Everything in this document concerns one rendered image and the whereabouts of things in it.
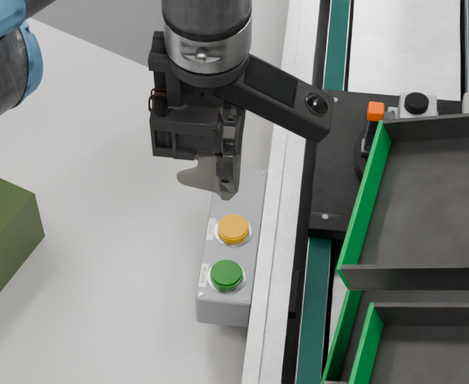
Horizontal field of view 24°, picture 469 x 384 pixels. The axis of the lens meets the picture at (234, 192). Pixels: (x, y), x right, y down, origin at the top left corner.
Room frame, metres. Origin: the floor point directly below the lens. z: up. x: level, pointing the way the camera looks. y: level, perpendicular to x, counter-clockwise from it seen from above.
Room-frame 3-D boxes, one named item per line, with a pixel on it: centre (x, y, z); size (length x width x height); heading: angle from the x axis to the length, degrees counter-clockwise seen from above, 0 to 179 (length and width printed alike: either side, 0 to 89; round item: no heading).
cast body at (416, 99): (0.91, -0.24, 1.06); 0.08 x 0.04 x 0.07; 83
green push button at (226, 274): (0.74, 0.01, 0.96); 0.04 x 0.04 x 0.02
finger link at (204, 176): (0.66, 0.03, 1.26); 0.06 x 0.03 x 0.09; 83
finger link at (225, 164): (0.65, 0.01, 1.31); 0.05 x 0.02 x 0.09; 173
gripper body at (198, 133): (0.67, 0.03, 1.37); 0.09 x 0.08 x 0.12; 83
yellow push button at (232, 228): (0.81, 0.00, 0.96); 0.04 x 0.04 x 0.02
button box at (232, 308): (0.81, 0.00, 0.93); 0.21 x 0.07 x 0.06; 173
